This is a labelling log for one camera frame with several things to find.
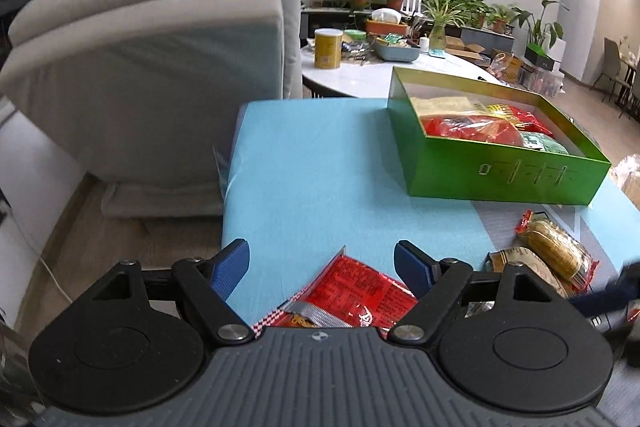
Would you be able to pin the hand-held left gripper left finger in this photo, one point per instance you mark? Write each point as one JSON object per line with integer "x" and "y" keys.
{"x": 230, "y": 267}

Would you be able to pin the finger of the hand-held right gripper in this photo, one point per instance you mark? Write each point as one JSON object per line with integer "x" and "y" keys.
{"x": 607, "y": 299}

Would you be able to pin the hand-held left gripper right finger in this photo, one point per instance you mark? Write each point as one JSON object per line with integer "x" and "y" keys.
{"x": 415, "y": 264}

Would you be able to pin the red packet with silver stripe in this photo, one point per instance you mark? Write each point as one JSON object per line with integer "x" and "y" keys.
{"x": 360, "y": 292}

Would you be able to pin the round cracker packet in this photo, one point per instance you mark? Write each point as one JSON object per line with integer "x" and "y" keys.
{"x": 555, "y": 247}

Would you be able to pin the tan snack packet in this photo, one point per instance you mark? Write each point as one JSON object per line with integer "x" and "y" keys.
{"x": 520, "y": 264}

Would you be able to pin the green cardboard box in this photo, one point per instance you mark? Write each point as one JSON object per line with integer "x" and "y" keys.
{"x": 500, "y": 179}

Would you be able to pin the large red snack packet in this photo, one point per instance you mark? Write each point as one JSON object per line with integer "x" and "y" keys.
{"x": 470, "y": 129}

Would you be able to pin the beige snack packet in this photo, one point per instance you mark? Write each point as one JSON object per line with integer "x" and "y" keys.
{"x": 440, "y": 104}

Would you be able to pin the green snack packet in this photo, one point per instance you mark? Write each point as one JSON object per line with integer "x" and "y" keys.
{"x": 542, "y": 142}

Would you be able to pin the yellow and red snack packet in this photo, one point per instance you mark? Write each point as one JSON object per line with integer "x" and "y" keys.
{"x": 520, "y": 117}

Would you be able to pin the light blue table cover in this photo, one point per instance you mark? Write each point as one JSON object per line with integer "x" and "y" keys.
{"x": 310, "y": 187}

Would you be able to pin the clear plastic bag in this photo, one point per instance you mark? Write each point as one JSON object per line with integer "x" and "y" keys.
{"x": 627, "y": 179}

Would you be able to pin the white round table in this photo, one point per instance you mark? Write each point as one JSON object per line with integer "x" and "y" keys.
{"x": 360, "y": 79}

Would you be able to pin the beige sofa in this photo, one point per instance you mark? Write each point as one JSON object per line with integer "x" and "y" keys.
{"x": 150, "y": 82}

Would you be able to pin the grey dining chair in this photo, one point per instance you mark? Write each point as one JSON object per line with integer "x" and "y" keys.
{"x": 632, "y": 94}
{"x": 610, "y": 67}

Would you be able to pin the small teal box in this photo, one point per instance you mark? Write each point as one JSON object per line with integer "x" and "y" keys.
{"x": 438, "y": 53}

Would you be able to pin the grey-blue plastic basket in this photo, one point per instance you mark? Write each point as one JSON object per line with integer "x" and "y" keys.
{"x": 397, "y": 52}

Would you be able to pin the small white cup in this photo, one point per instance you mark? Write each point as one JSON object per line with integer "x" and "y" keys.
{"x": 424, "y": 45}

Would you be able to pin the pile of small packets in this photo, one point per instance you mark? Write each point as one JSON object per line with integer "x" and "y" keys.
{"x": 357, "y": 52}

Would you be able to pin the yellow printed cardboard box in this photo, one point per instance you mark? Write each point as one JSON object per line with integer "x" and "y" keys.
{"x": 515, "y": 68}

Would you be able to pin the open brown cardboard box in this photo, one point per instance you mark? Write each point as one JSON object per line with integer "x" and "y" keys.
{"x": 462, "y": 48}

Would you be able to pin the clear plastic storage boxes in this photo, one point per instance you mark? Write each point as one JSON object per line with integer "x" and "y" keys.
{"x": 542, "y": 82}

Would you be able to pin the glass vase with green plant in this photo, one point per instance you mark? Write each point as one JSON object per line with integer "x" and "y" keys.
{"x": 437, "y": 37}

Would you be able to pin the yellow canister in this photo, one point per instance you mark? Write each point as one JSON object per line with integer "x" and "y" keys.
{"x": 328, "y": 49}

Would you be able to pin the metal trash can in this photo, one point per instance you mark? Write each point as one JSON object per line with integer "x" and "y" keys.
{"x": 12, "y": 357}

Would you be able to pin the green bowl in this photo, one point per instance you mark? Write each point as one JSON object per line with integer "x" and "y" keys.
{"x": 355, "y": 36}

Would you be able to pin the grey television cabinet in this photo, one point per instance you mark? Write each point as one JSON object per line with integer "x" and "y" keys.
{"x": 495, "y": 41}

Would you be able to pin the orange tissue box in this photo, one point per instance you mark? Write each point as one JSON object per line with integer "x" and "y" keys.
{"x": 385, "y": 26}

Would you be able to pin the green and black box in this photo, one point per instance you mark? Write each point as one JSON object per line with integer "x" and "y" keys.
{"x": 538, "y": 57}

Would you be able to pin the white router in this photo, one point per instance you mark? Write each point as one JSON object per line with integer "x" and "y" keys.
{"x": 412, "y": 7}

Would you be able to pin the tall large-leaf plant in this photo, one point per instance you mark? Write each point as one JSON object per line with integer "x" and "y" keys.
{"x": 542, "y": 24}

